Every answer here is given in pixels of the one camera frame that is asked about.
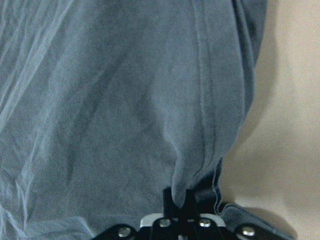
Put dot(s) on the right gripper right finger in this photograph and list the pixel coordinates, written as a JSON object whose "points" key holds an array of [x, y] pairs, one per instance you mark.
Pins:
{"points": [[189, 210]]}

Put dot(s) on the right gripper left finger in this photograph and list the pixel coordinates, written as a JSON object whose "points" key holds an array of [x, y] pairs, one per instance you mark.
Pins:
{"points": [[168, 205]]}

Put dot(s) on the black t-shirt with logo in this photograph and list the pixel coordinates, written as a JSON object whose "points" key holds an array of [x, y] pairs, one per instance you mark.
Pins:
{"points": [[106, 103]]}

